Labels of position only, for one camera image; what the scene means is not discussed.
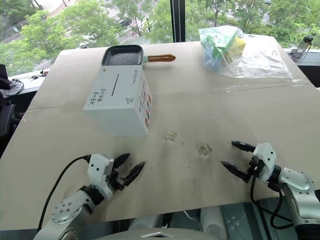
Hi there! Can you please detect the clear water bottle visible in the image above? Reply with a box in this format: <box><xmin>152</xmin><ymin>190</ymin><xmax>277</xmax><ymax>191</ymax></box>
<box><xmin>296</xmin><ymin>33</ymin><xmax>315</xmax><ymax>61</ymax></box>

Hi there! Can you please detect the black cable bundle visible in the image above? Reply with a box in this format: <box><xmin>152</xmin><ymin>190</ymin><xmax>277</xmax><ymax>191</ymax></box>
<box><xmin>0</xmin><ymin>63</ymin><xmax>25</xmax><ymax>97</ymax></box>

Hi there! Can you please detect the black window frame post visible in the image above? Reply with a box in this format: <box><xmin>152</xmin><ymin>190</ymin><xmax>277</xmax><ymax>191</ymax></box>
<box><xmin>170</xmin><ymin>0</ymin><xmax>187</xmax><ymax>43</ymax></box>

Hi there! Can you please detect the bunch of keys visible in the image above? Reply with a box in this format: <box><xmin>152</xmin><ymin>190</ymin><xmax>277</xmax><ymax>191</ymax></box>
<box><xmin>28</xmin><ymin>68</ymin><xmax>50</xmax><ymax>81</ymax></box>

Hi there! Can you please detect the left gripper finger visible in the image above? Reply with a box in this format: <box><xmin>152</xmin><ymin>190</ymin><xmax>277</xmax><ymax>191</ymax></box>
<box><xmin>123</xmin><ymin>161</ymin><xmax>146</xmax><ymax>187</ymax></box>
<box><xmin>112</xmin><ymin>153</ymin><xmax>131</xmax><ymax>172</ymax></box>

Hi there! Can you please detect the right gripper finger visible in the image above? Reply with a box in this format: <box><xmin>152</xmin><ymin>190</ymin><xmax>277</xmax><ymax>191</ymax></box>
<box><xmin>230</xmin><ymin>141</ymin><xmax>258</xmax><ymax>153</ymax></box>
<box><xmin>220</xmin><ymin>160</ymin><xmax>251</xmax><ymax>183</ymax></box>

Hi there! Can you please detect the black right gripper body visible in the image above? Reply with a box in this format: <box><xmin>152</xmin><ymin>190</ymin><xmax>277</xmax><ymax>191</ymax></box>
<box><xmin>245</xmin><ymin>155</ymin><xmax>265</xmax><ymax>183</ymax></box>

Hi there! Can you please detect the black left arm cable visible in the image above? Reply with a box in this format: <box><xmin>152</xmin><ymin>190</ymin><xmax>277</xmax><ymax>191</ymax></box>
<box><xmin>36</xmin><ymin>155</ymin><xmax>91</xmax><ymax>230</ymax></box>

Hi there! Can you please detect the thin white cable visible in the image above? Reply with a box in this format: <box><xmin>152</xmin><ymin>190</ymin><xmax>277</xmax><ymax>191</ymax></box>
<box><xmin>183</xmin><ymin>209</ymin><xmax>201</xmax><ymax>226</ymax></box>

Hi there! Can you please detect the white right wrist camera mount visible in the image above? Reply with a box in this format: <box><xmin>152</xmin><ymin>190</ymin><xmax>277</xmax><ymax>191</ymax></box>
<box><xmin>250</xmin><ymin>142</ymin><xmax>279</xmax><ymax>181</ymax></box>

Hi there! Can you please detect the black chair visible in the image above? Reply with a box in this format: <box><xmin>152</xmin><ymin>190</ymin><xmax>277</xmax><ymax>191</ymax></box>
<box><xmin>0</xmin><ymin>101</ymin><xmax>20</xmax><ymax>152</ymax></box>

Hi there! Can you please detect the black square grill pan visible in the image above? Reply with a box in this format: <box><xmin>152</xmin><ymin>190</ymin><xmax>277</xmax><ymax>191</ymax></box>
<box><xmin>100</xmin><ymin>44</ymin><xmax>177</xmax><ymax>67</ymax></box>

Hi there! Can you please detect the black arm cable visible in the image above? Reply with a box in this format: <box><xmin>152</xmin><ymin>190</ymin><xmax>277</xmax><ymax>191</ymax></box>
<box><xmin>36</xmin><ymin>155</ymin><xmax>91</xmax><ymax>230</ymax></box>
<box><xmin>250</xmin><ymin>172</ymin><xmax>294</xmax><ymax>229</ymax></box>

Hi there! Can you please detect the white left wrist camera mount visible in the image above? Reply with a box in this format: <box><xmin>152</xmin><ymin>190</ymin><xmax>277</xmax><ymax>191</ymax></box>
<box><xmin>86</xmin><ymin>153</ymin><xmax>115</xmax><ymax>200</ymax></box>

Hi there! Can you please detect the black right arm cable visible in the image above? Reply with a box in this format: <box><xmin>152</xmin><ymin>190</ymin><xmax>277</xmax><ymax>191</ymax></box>
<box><xmin>250</xmin><ymin>172</ymin><xmax>294</xmax><ymax>229</ymax></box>

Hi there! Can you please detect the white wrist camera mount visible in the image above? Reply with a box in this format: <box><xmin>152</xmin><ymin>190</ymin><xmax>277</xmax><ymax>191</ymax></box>
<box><xmin>86</xmin><ymin>153</ymin><xmax>115</xmax><ymax>200</ymax></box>
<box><xmin>250</xmin><ymin>142</ymin><xmax>279</xmax><ymax>181</ymax></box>

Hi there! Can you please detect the clear plastic bag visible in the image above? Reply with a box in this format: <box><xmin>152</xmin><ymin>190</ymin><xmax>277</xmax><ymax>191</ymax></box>
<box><xmin>198</xmin><ymin>24</ymin><xmax>294</xmax><ymax>80</ymax></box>

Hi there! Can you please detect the white cardboard box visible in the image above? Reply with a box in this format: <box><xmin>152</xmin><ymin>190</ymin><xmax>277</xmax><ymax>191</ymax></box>
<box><xmin>82</xmin><ymin>65</ymin><xmax>154</xmax><ymax>137</ymax></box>

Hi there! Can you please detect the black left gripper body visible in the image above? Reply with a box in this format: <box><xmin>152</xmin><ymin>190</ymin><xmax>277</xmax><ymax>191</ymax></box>
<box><xmin>106</xmin><ymin>168</ymin><xmax>126</xmax><ymax>193</ymax></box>

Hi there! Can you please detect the yellow sponge block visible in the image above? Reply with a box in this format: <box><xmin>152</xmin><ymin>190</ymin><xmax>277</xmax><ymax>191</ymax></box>
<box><xmin>224</xmin><ymin>31</ymin><xmax>247</xmax><ymax>55</ymax></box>

